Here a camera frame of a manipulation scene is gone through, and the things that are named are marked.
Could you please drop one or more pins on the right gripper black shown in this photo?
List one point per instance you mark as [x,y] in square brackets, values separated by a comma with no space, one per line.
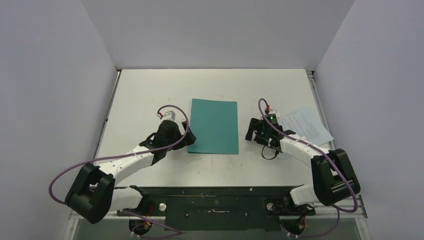
[257,130]

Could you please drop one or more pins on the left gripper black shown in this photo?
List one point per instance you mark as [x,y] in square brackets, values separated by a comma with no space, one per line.
[189,139]

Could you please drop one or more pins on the teal folder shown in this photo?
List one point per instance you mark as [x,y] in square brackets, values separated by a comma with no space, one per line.
[215,126]

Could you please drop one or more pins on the printed white paper sheet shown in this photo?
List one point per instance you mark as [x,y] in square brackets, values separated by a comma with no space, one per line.
[305,123]

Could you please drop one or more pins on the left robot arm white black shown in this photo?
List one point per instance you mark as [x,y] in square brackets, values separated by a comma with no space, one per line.
[116,172]

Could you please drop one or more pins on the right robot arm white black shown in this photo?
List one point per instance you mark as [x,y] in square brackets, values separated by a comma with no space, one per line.
[333,177]

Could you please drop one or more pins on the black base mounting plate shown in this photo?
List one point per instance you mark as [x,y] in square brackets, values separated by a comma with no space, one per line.
[197,208]

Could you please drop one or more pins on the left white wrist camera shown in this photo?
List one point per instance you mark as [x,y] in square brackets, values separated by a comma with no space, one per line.
[167,116]

